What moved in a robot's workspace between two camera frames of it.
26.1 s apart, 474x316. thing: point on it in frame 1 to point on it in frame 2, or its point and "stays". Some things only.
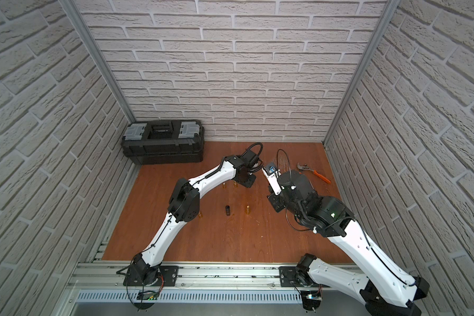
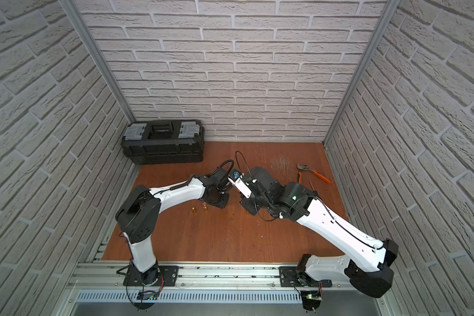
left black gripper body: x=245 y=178 to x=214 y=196
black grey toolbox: x=164 y=141 stays
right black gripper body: x=276 y=201 to x=251 y=205
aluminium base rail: x=191 y=276 stays
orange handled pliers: x=305 y=167 stays
